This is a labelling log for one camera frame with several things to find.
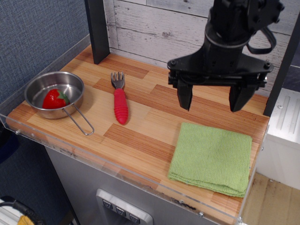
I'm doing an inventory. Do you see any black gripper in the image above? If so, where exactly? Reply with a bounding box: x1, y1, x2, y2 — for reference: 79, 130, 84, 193
167, 35, 274, 112

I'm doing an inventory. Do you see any green cloth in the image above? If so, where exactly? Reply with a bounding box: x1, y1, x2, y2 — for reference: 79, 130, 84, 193
168, 122, 252, 197

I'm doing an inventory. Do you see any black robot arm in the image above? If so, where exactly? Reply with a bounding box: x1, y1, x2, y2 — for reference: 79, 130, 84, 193
167, 0, 285, 112

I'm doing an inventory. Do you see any white box on right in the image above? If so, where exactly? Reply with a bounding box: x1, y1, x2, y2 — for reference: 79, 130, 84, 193
256, 89, 300, 189

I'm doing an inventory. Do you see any grey cabinet with dispenser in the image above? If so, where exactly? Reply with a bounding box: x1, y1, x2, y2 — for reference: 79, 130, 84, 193
46, 148, 240, 225

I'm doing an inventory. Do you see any red toy strawberry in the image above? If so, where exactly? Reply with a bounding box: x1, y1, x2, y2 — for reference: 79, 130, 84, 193
42, 89, 70, 109

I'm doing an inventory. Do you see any clear acrylic table guard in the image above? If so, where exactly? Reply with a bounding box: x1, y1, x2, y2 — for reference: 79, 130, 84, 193
0, 47, 269, 225

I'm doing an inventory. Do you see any yellow object bottom left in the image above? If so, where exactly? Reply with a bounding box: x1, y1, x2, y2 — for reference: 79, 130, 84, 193
17, 215, 35, 225

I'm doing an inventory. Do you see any dark right frame post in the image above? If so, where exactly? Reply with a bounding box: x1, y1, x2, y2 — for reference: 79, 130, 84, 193
264, 0, 300, 116

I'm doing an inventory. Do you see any dark frame post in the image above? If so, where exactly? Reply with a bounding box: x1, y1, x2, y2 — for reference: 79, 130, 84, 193
84, 0, 110, 64
264, 0, 300, 116

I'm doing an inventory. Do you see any red handled fork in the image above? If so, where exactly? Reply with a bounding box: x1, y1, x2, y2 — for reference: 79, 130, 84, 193
111, 72, 128, 125

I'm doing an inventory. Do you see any dark left frame post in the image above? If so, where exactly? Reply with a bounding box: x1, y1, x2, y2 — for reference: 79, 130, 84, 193
84, 0, 110, 64

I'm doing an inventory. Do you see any black braided cable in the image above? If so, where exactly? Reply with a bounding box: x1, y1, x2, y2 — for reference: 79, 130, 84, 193
0, 199, 44, 225

